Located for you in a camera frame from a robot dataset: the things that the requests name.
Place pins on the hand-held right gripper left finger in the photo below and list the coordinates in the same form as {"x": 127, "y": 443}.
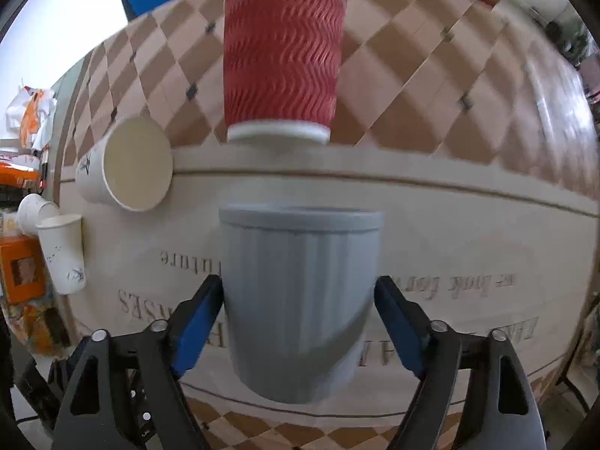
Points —
{"x": 196, "y": 333}

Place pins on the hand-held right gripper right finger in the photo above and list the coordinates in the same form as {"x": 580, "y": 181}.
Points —
{"x": 404, "y": 333}

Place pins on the grey ribbed cup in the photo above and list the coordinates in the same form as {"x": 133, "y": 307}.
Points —
{"x": 300, "y": 300}

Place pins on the tall white printed paper cup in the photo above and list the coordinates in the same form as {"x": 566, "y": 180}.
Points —
{"x": 63, "y": 253}

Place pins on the large white paper cup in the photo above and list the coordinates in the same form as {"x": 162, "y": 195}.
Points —
{"x": 136, "y": 164}

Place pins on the small white paper cup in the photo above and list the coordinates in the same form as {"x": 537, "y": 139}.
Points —
{"x": 33, "y": 211}

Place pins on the red ripple paper cup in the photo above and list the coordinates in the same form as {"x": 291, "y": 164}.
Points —
{"x": 281, "y": 56}

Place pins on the checkered printed tablecloth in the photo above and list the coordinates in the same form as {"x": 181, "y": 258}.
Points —
{"x": 468, "y": 225}

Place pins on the orange box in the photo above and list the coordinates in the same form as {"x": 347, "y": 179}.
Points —
{"x": 21, "y": 272}

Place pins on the white orange plastic bag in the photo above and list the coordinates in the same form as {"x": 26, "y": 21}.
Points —
{"x": 30, "y": 112}

